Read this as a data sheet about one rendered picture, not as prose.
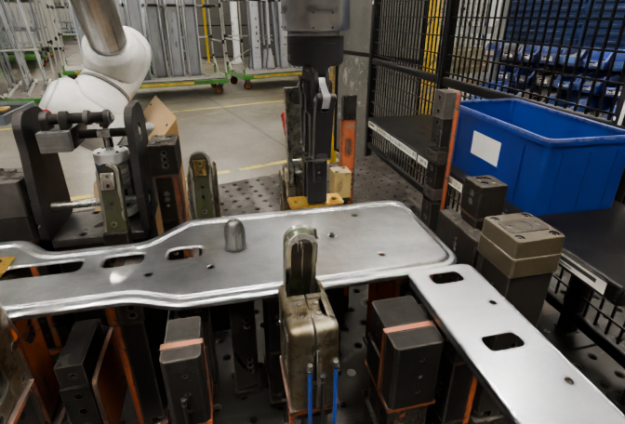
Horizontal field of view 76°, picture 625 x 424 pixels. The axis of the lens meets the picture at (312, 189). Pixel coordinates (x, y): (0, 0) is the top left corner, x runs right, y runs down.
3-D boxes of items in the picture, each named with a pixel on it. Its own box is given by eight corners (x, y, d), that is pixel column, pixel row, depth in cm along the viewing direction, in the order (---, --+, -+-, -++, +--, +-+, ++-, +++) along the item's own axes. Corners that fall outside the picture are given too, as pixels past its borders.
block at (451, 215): (450, 378, 75) (476, 242, 63) (420, 333, 86) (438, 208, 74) (464, 375, 76) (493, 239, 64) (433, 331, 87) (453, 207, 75)
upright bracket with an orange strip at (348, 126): (336, 313, 92) (342, 95, 72) (334, 310, 93) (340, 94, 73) (348, 311, 92) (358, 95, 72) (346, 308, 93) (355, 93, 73)
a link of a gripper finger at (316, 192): (325, 156, 59) (326, 157, 58) (325, 199, 61) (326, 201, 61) (305, 157, 58) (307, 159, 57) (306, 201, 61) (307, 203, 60)
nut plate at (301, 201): (290, 209, 59) (290, 202, 59) (286, 199, 63) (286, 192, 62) (344, 204, 61) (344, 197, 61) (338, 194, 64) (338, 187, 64)
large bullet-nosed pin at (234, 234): (226, 261, 61) (222, 224, 58) (226, 251, 64) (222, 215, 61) (247, 259, 62) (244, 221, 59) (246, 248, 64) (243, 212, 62)
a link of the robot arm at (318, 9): (285, -19, 45) (286, 37, 47) (362, -18, 47) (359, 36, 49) (274, -13, 53) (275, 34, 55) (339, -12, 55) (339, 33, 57)
